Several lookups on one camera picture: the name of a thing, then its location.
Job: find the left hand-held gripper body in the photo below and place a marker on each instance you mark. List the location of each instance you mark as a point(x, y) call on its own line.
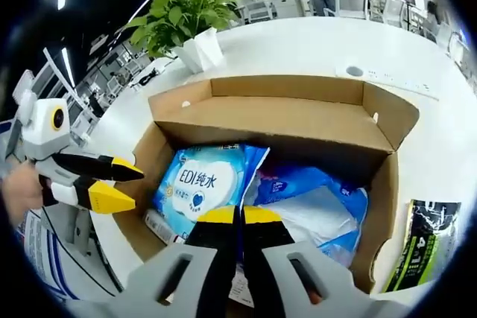
point(48, 128)

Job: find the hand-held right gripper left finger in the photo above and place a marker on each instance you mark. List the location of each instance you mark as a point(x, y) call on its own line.
point(175, 288)

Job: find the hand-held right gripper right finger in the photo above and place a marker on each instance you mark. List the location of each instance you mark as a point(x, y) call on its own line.
point(298, 288)

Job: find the blue tissue pack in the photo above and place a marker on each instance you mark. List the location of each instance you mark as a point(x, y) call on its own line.
point(316, 213)

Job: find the blue wipes pack soft item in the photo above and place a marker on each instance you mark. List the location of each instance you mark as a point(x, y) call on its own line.
point(197, 184)

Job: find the black green packet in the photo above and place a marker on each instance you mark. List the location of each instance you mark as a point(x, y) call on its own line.
point(425, 236)

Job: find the brown cardboard shoe box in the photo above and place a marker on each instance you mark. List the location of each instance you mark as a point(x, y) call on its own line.
point(279, 117)

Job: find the person's left hand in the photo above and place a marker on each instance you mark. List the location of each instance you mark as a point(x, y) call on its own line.
point(22, 191)

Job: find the white blue display board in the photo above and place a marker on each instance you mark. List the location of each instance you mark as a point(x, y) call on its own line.
point(41, 251)

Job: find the green plant in white pot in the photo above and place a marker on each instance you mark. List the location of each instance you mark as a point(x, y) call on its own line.
point(186, 9)

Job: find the white table power strip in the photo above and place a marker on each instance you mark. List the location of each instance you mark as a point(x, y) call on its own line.
point(395, 81)

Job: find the white mesh office chair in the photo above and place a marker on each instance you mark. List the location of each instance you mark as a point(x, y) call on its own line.
point(260, 9)
point(350, 3)
point(392, 10)

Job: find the white office desk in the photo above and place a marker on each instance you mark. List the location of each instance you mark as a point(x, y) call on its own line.
point(288, 5)

